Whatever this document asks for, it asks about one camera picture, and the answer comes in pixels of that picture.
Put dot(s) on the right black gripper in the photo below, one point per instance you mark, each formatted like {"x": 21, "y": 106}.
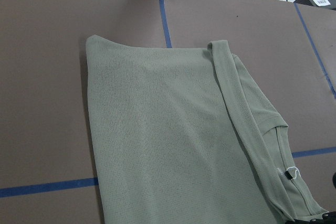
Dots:
{"x": 326, "y": 218}

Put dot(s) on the olive green long-sleeve shirt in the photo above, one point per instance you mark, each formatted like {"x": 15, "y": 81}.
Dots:
{"x": 185, "y": 135}

